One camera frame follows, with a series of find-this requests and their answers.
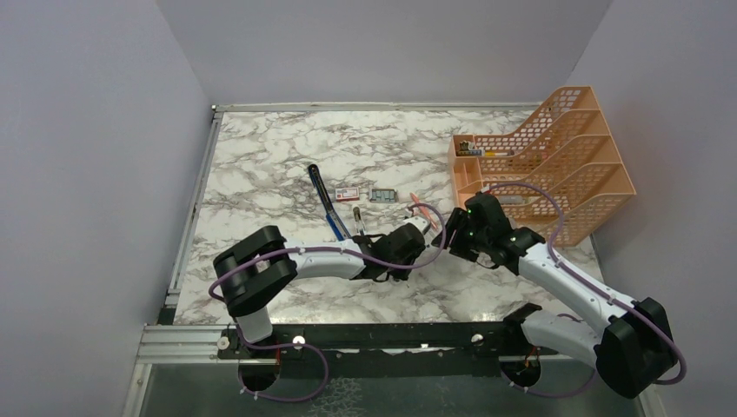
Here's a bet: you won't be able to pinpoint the grey staple strips tray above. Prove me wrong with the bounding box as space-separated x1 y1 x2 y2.
369 188 398 203

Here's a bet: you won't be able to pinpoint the salmon pink pen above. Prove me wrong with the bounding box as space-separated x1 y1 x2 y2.
409 193 434 223

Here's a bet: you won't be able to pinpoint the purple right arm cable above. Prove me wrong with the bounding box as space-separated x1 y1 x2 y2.
481 182 687 400

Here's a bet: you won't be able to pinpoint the red white staple box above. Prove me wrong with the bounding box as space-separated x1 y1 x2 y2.
335 187 360 202

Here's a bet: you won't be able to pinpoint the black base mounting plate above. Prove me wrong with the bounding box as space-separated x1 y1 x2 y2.
216 303 540 379

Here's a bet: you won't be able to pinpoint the black binder clips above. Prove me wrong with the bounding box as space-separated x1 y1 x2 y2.
455 141 485 157

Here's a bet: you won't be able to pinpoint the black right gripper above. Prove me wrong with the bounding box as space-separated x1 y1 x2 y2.
433 206 491 261

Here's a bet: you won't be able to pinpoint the peach plastic file organizer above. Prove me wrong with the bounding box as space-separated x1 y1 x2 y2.
448 86 636 247

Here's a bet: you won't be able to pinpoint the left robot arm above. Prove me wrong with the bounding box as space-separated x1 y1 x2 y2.
213 217 430 357

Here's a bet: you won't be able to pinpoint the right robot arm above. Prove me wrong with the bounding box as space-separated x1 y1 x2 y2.
432 193 682 399

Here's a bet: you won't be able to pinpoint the grey eraser in organizer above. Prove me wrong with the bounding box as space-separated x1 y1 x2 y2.
497 195 526 205

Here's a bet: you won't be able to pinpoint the blue stapler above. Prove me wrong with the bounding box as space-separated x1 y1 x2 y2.
307 163 351 241

